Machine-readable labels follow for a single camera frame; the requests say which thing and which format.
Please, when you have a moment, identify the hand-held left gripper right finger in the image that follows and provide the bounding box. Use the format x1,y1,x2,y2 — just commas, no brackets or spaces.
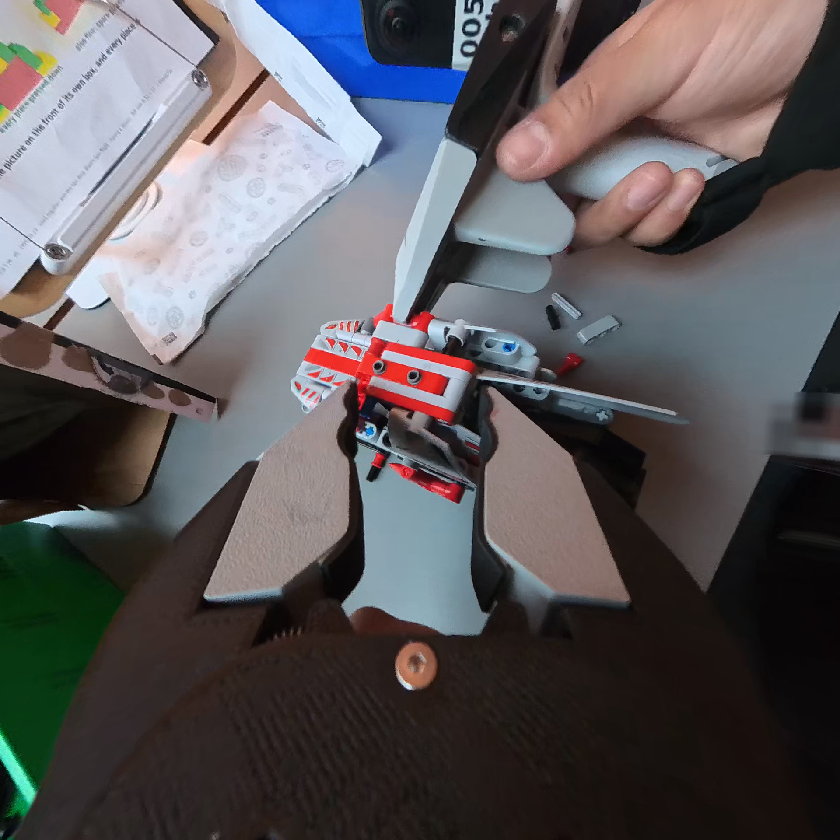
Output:
472,387,634,637

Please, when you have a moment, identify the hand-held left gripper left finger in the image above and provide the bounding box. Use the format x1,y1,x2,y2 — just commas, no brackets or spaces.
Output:
202,382,366,603

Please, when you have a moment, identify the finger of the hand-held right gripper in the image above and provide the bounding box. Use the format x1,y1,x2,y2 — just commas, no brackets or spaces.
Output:
392,138,480,324

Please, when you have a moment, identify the red and white lego model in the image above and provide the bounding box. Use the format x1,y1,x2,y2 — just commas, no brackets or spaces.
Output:
290,303,690,506

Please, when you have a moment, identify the blue plastic bin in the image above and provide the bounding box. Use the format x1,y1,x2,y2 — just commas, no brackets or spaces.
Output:
256,0,467,106

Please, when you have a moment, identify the small grey lego beam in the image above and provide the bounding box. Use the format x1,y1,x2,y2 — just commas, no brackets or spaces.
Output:
577,314,622,346

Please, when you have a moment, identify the person's right hand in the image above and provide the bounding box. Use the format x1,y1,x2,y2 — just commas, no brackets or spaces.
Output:
495,0,828,250

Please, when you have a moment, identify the plain white paper bag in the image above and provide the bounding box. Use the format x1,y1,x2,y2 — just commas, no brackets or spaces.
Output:
69,0,383,309

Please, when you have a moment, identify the printed white paper bag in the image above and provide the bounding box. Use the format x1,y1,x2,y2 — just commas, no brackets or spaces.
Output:
98,101,362,365

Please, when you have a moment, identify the dark brown rounded board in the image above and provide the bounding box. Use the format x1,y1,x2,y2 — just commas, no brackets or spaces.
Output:
0,367,177,509

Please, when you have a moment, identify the light wooden board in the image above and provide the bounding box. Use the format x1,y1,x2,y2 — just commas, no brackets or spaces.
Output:
0,0,271,322

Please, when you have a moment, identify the printed cardboard box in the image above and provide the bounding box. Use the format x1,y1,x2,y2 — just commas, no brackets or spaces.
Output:
0,311,221,421

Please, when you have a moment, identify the green plastic bin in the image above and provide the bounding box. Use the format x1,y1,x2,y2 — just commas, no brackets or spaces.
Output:
0,521,126,815

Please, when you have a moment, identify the silver sheet holder bar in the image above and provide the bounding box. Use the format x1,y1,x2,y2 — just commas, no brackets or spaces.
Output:
41,66,214,277

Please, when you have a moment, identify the printed instruction sheet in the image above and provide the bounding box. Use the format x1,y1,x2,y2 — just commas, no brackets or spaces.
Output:
0,0,219,296

